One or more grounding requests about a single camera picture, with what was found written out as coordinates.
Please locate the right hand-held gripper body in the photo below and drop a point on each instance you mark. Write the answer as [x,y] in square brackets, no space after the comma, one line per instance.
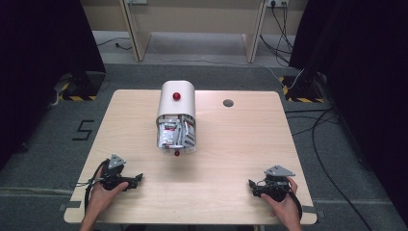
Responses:
[278,171]

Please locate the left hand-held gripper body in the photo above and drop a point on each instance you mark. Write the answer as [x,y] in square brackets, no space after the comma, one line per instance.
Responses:
[116,162]

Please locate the white cylindrical bin with packets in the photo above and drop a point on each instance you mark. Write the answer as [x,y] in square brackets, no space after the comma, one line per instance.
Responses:
[176,107]

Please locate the person's left hand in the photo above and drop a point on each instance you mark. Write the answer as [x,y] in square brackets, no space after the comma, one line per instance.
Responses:
[100,195]

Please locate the person's right hand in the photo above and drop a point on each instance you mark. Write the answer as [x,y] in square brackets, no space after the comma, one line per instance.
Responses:
[288,208]

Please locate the pile of silver packets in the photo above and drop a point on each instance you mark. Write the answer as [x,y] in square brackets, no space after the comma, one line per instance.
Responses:
[171,133]

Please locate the black stand base hazard tape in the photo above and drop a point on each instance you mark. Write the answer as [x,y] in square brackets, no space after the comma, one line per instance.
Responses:
[303,88]
[86,85]

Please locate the black curtain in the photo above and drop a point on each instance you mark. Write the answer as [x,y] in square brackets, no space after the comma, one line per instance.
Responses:
[365,80]
[35,70]

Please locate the white wall socket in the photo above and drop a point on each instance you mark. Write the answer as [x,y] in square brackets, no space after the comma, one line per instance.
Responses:
[277,2]

